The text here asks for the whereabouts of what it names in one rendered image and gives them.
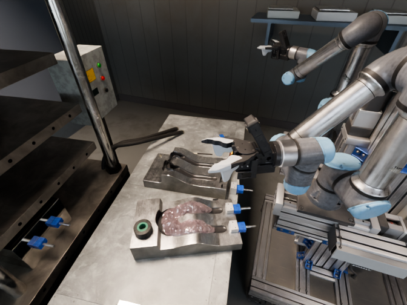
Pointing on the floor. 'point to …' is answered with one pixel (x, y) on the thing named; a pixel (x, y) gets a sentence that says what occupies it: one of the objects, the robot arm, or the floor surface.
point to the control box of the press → (106, 97)
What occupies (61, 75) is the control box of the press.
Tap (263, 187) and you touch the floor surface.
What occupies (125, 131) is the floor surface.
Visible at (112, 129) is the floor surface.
